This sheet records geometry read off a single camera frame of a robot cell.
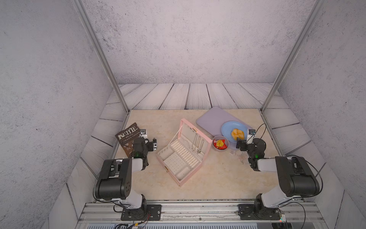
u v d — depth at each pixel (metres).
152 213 0.73
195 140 0.83
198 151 0.84
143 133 0.82
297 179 0.46
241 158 0.93
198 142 0.82
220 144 0.95
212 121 1.16
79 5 0.70
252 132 0.82
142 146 0.74
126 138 1.02
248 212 0.72
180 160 0.85
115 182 0.45
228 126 1.10
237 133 1.02
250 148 0.83
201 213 0.74
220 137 0.97
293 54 0.87
